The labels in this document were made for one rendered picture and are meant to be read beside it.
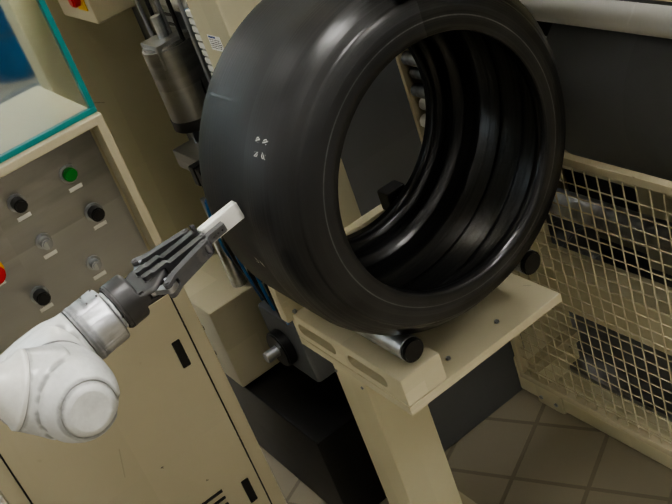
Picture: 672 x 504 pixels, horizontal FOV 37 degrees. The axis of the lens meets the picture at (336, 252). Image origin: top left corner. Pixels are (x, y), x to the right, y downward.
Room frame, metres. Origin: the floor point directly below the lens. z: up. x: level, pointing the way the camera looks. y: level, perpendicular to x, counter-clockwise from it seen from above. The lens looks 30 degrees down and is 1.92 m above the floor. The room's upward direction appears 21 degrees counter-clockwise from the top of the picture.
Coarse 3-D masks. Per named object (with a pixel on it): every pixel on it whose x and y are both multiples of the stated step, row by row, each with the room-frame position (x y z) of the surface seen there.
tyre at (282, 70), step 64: (320, 0) 1.45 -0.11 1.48; (384, 0) 1.41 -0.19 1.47; (448, 0) 1.43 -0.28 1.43; (512, 0) 1.50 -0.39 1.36; (256, 64) 1.44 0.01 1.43; (320, 64) 1.35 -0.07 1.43; (384, 64) 1.36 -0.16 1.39; (448, 64) 1.75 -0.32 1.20; (512, 64) 1.63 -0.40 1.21; (256, 128) 1.36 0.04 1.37; (320, 128) 1.31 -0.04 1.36; (448, 128) 1.73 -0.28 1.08; (512, 128) 1.64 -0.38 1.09; (256, 192) 1.33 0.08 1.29; (320, 192) 1.29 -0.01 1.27; (448, 192) 1.69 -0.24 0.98; (512, 192) 1.58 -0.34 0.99; (320, 256) 1.28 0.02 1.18; (384, 256) 1.63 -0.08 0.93; (448, 256) 1.57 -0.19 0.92; (512, 256) 1.42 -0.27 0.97; (384, 320) 1.31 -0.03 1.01; (448, 320) 1.39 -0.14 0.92
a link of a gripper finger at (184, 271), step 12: (204, 240) 1.31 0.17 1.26; (192, 252) 1.30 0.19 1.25; (204, 252) 1.30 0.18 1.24; (180, 264) 1.28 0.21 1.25; (192, 264) 1.29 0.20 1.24; (168, 276) 1.27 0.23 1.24; (180, 276) 1.27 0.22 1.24; (192, 276) 1.28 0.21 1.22; (168, 288) 1.25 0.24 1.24; (180, 288) 1.26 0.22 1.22
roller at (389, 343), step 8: (368, 336) 1.45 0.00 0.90; (376, 336) 1.42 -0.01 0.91; (384, 336) 1.41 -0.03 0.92; (392, 336) 1.40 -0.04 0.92; (400, 336) 1.38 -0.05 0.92; (408, 336) 1.38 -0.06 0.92; (384, 344) 1.40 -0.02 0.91; (392, 344) 1.38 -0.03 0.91; (400, 344) 1.37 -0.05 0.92; (408, 344) 1.36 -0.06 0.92; (416, 344) 1.37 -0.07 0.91; (392, 352) 1.39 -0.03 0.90; (400, 352) 1.36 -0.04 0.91; (408, 352) 1.36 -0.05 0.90; (416, 352) 1.36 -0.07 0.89; (408, 360) 1.36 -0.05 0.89; (416, 360) 1.37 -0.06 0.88
